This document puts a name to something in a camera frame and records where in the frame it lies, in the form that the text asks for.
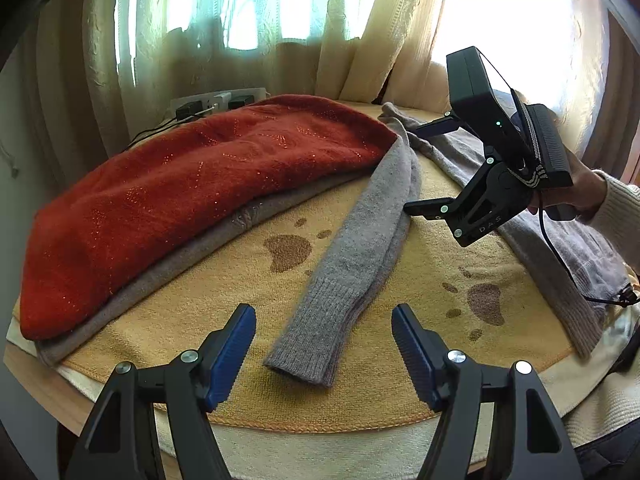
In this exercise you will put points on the red knit sweater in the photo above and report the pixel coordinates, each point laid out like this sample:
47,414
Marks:
175,185

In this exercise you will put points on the person's right hand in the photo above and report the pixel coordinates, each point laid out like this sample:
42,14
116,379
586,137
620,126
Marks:
587,187

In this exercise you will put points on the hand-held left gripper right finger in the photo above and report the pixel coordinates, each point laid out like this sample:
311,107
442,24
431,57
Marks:
415,355

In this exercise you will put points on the white charger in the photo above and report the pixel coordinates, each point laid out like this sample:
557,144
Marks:
220,100

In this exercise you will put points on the black charger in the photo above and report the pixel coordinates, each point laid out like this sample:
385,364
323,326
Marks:
187,109
241,101

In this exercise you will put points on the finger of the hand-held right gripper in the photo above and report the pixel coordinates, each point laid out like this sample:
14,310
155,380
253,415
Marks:
425,208
432,127

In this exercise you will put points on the wooden table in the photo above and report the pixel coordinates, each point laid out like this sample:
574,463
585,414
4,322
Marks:
35,375

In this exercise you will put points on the beige knit sweater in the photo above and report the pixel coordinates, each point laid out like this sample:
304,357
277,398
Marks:
165,280

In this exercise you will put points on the grey knit sweater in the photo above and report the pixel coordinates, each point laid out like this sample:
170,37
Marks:
350,260

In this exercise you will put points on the orange paw print blanket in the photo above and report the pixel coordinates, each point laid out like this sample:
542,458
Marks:
430,280

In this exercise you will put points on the person's torso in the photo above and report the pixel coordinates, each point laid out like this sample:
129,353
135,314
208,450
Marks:
612,405

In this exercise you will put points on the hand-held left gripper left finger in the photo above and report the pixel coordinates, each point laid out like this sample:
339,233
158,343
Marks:
232,355

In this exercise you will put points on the person's right forearm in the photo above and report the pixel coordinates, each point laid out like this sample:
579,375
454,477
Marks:
620,210

